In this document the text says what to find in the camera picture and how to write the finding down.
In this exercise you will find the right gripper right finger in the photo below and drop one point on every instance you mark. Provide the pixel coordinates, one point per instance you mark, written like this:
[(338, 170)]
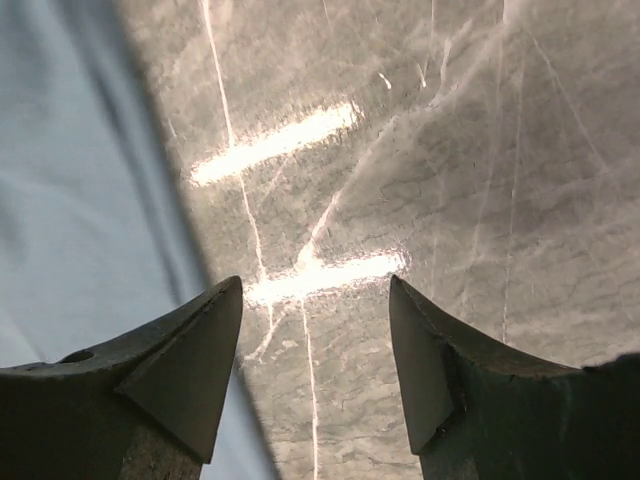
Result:
[(476, 408)]

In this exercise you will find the blue t-shirt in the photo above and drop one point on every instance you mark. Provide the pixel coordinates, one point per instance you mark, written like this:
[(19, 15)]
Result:
[(95, 241)]

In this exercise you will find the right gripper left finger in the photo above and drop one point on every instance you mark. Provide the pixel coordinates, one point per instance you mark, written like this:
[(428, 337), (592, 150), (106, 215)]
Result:
[(144, 405)]

